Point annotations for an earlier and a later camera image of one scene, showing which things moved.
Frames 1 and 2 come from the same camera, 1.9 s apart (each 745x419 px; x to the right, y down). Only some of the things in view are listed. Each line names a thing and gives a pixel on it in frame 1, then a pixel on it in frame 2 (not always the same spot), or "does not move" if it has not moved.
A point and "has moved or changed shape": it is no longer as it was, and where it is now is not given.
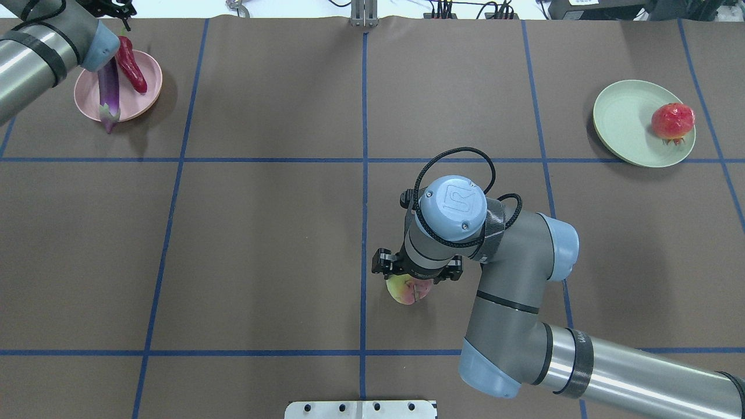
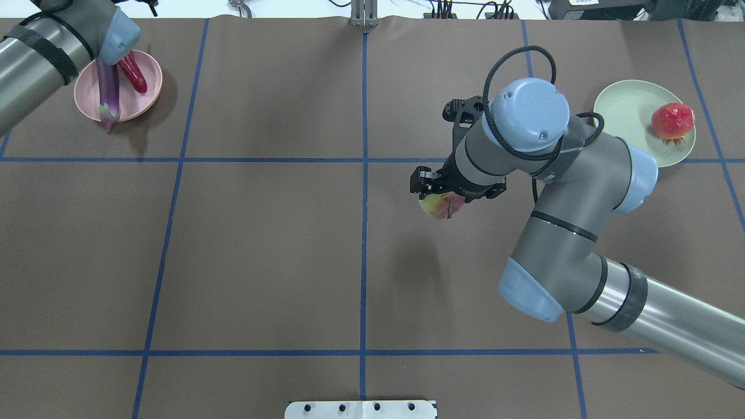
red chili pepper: [127, 59] does not move
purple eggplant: [109, 95] does not move
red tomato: [672, 122] does not move
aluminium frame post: [364, 13] does not move
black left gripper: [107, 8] -> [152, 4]
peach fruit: [407, 289] has moved or changed shape
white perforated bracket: [361, 409] does not move
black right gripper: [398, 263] -> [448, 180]
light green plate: [623, 116] does not move
